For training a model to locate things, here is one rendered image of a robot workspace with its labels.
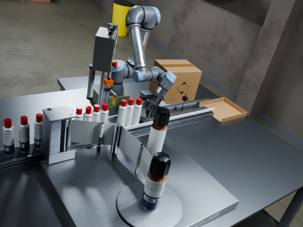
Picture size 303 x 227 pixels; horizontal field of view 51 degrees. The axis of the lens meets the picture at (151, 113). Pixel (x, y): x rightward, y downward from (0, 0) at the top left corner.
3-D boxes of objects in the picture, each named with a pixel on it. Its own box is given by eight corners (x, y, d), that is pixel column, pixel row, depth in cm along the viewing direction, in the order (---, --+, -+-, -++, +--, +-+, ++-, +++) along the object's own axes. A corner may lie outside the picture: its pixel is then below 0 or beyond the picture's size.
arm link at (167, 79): (172, 73, 204) (180, 78, 198) (162, 87, 205) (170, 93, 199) (164, 68, 198) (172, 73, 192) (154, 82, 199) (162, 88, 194)
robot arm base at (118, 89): (108, 97, 222) (109, 84, 217) (99, 88, 233) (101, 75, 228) (127, 95, 230) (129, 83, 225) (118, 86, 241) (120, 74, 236)
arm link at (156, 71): (145, 65, 203) (155, 73, 195) (159, 65, 209) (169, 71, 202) (143, 77, 207) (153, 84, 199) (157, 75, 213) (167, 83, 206)
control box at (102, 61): (91, 70, 168) (95, 35, 159) (96, 58, 183) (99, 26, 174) (110, 73, 170) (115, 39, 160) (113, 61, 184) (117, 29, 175)
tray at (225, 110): (221, 123, 240) (222, 118, 238) (198, 106, 257) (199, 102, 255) (245, 116, 257) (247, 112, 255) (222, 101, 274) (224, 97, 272)
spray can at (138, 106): (133, 129, 201) (138, 101, 190) (128, 125, 204) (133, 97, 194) (139, 127, 204) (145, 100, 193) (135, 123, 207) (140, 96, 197)
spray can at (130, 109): (123, 129, 199) (128, 101, 188) (121, 124, 203) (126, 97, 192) (131, 129, 201) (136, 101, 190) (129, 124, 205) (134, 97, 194)
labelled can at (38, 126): (35, 151, 166) (35, 118, 156) (32, 145, 169) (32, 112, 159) (45, 148, 169) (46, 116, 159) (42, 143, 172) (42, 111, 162)
